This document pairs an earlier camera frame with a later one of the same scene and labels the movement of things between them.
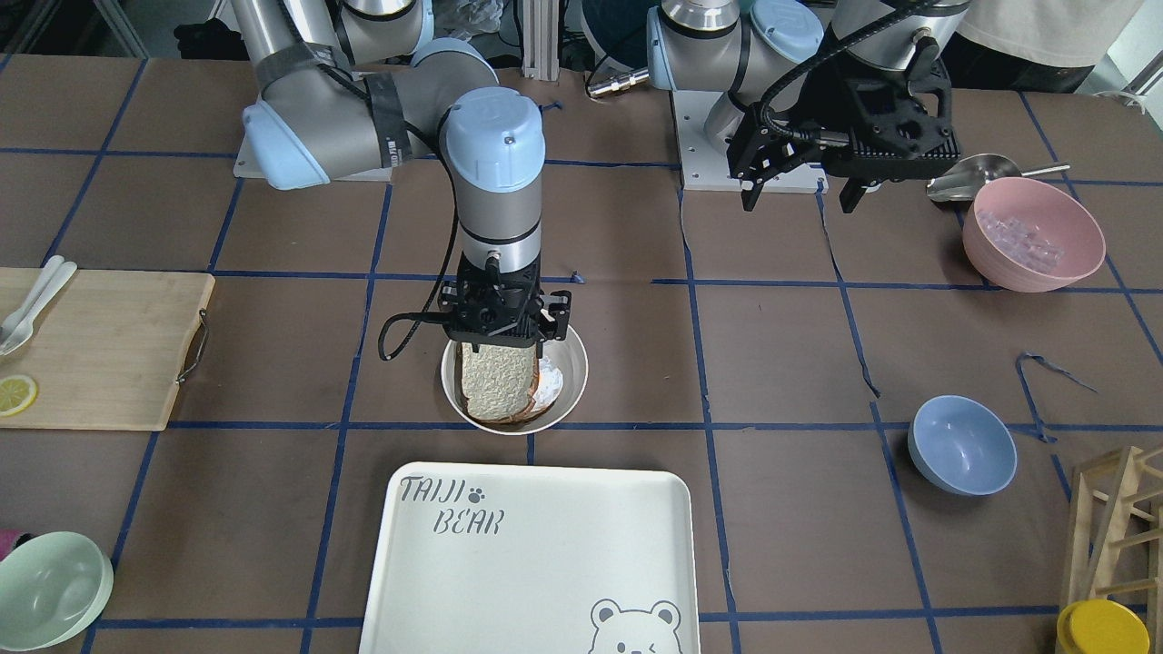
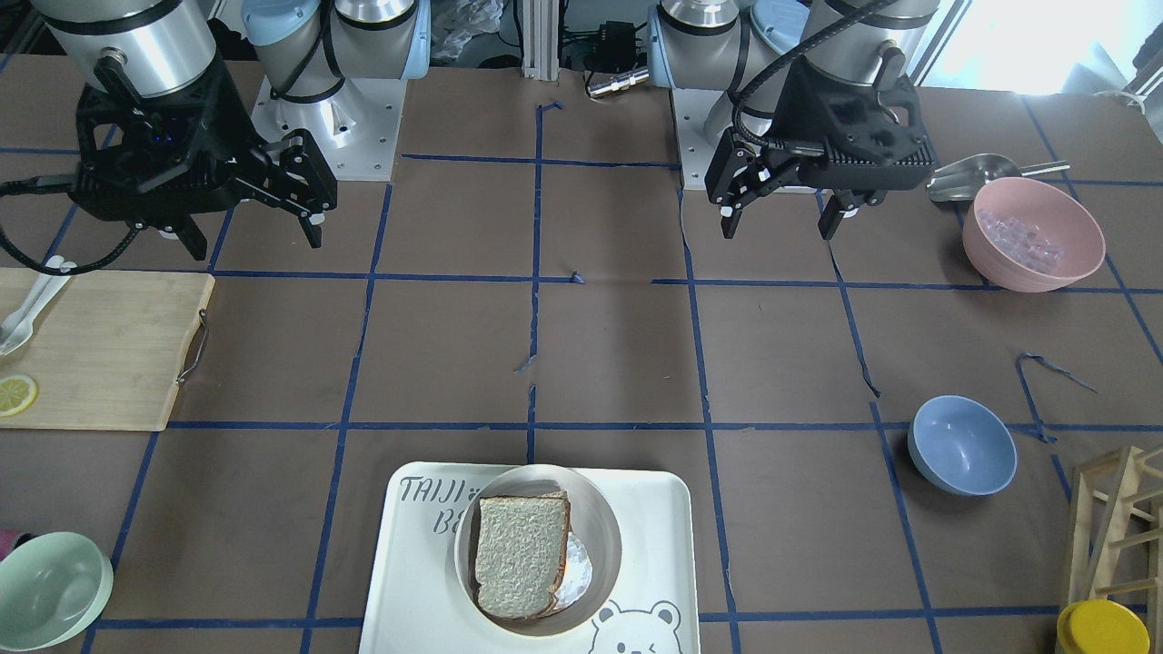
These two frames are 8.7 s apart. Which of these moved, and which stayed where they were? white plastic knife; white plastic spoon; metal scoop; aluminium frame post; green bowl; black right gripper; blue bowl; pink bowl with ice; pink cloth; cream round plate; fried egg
Moved: cream round plate; black right gripper; fried egg
Stayed: blue bowl; green bowl; pink cloth; white plastic spoon; aluminium frame post; pink bowl with ice; metal scoop; white plastic knife
